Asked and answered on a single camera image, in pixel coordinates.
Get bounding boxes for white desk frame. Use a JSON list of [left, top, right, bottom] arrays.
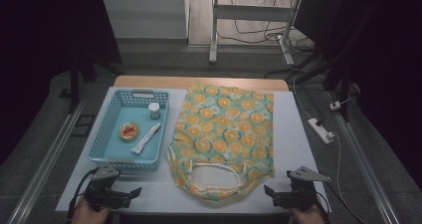
[[208, 0, 304, 66]]

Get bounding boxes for light blue plastic basket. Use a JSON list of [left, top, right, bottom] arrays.
[[88, 88, 170, 172]]

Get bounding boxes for white toothpaste tube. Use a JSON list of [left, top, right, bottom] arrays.
[[130, 121, 162, 155]]

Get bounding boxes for hand-held gripper black cable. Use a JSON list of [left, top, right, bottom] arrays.
[[67, 168, 98, 220], [314, 189, 333, 216]]

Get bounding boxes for white cabinet panel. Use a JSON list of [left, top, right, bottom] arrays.
[[100, 0, 190, 40]]

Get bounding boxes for person's left hand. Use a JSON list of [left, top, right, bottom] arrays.
[[71, 197, 110, 224]]

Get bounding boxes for right hand-held gripper black cable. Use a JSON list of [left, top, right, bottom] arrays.
[[314, 189, 333, 216]]

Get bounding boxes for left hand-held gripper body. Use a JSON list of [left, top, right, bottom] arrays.
[[84, 163, 132, 212]]

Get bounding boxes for left hand-held gripper black cable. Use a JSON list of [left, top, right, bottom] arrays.
[[67, 168, 98, 220]]

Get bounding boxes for black metal stand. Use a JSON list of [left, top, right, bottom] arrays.
[[67, 49, 123, 114], [292, 4, 377, 122]]

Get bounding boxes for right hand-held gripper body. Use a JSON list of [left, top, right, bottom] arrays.
[[274, 165, 332, 212]]

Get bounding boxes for black floor plate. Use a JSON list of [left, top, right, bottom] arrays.
[[70, 113, 98, 138]]

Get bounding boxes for person's right hand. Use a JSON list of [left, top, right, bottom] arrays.
[[288, 200, 328, 224]]

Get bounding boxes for white power strip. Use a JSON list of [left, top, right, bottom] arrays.
[[307, 116, 335, 145]]

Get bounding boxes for aluminium floor rail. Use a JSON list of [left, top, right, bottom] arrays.
[[325, 91, 401, 224], [6, 94, 92, 224]]

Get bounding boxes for black floor cables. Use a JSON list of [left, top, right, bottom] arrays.
[[216, 0, 317, 53]]

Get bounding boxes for orange slice print bag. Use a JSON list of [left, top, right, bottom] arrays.
[[166, 81, 276, 204]]

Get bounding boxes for small jar with white lid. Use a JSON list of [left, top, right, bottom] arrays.
[[147, 102, 162, 120]]

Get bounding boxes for thin white cable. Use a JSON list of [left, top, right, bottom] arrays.
[[332, 131, 366, 224]]

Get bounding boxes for dark curtain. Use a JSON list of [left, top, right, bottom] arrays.
[[294, 0, 422, 189], [0, 0, 122, 167]]

